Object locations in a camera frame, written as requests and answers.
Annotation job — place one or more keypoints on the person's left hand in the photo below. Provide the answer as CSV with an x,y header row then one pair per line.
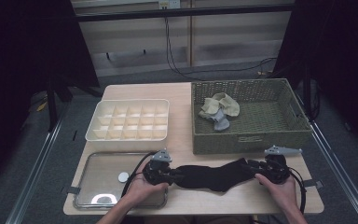
x,y
141,191

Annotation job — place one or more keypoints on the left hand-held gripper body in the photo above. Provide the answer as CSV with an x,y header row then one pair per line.
x,y
157,172

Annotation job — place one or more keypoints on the grey tape piece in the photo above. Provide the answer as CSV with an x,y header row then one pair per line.
x,y
72,190
313,183

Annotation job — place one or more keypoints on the wall socket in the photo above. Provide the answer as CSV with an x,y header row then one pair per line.
x,y
169,3

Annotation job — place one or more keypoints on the metal floor rail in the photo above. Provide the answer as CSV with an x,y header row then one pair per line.
x,y
34,174
341,174

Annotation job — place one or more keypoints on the clear plastic lid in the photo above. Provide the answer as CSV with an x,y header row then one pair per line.
x,y
102,177

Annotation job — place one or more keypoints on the black crossbar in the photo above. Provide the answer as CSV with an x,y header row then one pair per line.
x,y
183,12

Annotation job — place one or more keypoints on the dark curtain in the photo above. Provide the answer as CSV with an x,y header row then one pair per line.
x,y
338,62
18,62

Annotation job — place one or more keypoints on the black metal stand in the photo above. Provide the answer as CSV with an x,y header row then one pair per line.
x,y
306,93
52,105

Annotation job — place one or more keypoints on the beige sock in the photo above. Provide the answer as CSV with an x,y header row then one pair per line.
x,y
231,106
210,105

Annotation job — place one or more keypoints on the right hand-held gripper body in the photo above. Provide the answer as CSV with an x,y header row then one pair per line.
x,y
275,169

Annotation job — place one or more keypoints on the cream divided storage box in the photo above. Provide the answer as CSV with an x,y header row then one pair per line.
x,y
127,123

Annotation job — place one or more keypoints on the green woven basket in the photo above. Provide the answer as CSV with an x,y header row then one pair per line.
x,y
261,118

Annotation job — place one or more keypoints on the small yellow floor object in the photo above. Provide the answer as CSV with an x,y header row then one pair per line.
x,y
42,106

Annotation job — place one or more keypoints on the person's right hand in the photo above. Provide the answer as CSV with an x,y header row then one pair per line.
x,y
279,193

